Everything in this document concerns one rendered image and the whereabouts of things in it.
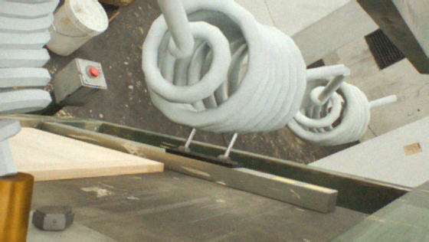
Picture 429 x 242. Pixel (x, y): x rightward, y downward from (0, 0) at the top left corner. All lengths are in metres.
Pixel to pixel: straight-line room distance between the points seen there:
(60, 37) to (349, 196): 2.23
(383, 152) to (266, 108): 4.25
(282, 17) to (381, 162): 1.95
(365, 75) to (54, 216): 8.96
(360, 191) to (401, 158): 3.40
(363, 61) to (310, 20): 6.00
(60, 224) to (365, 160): 4.35
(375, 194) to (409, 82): 7.93
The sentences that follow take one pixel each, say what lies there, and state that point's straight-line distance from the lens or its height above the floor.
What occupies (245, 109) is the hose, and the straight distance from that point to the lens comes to 0.18.
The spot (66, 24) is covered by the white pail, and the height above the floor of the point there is 0.26.
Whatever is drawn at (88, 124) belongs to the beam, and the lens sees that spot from 1.51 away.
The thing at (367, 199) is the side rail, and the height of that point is 1.70.
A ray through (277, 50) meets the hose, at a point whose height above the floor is 1.90.
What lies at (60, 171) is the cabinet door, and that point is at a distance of 0.76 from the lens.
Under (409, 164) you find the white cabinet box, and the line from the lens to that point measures 4.41.
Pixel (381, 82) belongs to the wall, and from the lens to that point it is 9.01.
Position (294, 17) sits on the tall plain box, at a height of 1.25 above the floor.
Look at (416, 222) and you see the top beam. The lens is 0.38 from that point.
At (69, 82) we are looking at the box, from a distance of 1.61.
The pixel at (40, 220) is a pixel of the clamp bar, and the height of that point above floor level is 1.80.
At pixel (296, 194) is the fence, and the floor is 1.64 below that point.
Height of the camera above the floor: 1.96
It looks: 30 degrees down
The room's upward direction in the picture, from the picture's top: 62 degrees clockwise
